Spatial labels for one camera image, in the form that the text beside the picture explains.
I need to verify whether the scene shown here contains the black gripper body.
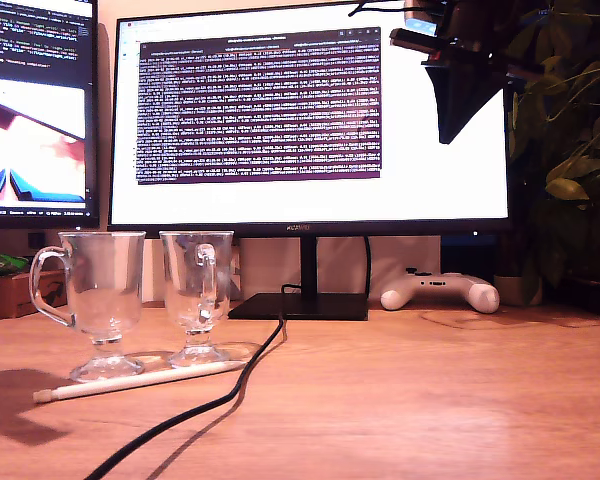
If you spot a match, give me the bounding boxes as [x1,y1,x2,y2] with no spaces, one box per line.
[389,0,546,81]

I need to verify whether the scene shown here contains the small footed glass cup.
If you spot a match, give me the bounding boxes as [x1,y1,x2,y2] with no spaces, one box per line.
[28,229,147,384]
[158,229,235,369]

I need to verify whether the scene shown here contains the white pen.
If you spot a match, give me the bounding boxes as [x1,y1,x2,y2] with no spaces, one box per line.
[32,360,247,404]

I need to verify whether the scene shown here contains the green leafy plant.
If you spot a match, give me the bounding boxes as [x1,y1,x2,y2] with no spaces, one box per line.
[502,0,600,301]

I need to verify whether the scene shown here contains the large black Huawei monitor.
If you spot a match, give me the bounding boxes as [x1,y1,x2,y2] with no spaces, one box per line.
[107,0,516,322]

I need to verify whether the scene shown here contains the white game controller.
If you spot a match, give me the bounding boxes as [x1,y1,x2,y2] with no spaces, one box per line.
[379,268,501,315]

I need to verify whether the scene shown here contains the black slatted planter box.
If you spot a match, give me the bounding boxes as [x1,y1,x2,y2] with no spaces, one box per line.
[547,277,600,319]

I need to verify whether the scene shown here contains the black-framed code monitor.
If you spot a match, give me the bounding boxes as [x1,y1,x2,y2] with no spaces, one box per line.
[0,0,102,230]

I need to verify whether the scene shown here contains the green and white package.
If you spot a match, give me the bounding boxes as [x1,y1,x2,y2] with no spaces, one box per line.
[0,253,31,284]

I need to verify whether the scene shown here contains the brown box with sunglasses print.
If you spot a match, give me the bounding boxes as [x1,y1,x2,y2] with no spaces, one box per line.
[0,269,70,319]

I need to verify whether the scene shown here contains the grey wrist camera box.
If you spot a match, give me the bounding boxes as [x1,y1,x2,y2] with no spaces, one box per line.
[403,0,451,37]

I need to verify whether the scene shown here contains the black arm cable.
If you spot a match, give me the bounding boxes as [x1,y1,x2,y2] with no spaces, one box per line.
[348,0,411,17]

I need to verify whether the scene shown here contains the thin black monitor cable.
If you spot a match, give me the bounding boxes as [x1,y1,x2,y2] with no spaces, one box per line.
[363,235,374,296]

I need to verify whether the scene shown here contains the thick black table cable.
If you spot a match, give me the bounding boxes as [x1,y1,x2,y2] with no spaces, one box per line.
[84,282,304,480]

